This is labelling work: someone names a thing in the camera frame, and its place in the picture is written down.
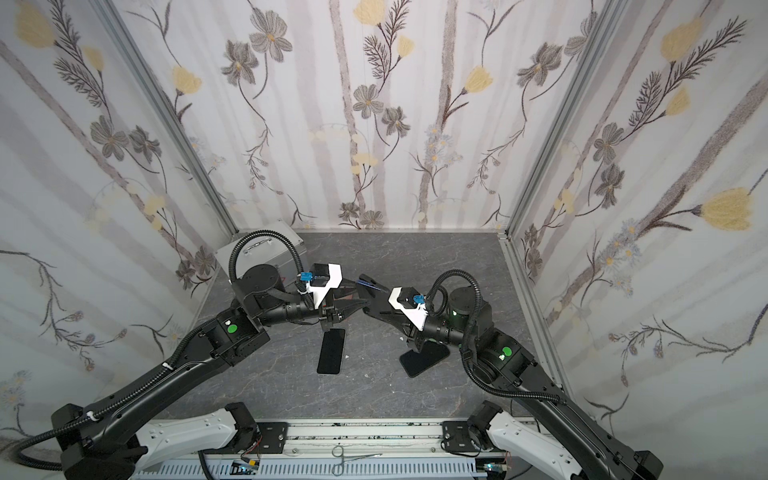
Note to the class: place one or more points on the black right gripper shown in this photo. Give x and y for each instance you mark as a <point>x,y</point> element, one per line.
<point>411,327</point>

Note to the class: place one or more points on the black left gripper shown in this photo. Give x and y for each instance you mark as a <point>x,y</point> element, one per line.
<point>327,310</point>

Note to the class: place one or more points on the black phone with silver edge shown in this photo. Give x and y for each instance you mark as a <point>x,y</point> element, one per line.
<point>332,352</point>

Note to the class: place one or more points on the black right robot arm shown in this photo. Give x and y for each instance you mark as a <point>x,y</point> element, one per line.
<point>454,313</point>

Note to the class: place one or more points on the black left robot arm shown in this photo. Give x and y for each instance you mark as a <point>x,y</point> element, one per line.
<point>101,440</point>

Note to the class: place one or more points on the black phone lying far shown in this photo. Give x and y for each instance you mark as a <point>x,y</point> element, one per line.
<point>377,294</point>

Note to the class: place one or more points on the black phone lying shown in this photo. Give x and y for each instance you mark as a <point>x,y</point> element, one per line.
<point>377,294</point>
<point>415,363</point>

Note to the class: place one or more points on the black phone lying right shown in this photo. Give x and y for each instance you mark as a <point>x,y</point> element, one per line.
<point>415,363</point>

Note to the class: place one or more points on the silver aluminium case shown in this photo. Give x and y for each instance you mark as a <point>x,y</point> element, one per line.
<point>266,250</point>

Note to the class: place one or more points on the steel forceps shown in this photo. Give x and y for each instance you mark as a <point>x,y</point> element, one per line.
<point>338,452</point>

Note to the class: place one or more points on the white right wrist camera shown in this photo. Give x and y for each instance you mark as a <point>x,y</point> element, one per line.
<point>411,303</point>

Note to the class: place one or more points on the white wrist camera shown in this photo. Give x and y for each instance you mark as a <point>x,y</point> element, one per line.
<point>319,281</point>
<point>411,303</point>

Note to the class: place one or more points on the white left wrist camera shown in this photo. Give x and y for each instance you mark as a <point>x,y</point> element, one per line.
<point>319,281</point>

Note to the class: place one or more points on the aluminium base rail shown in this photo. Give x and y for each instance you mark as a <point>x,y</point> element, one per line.
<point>218,432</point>

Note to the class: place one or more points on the white slotted cable duct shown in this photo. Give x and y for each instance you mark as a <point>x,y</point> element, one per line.
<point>373,468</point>

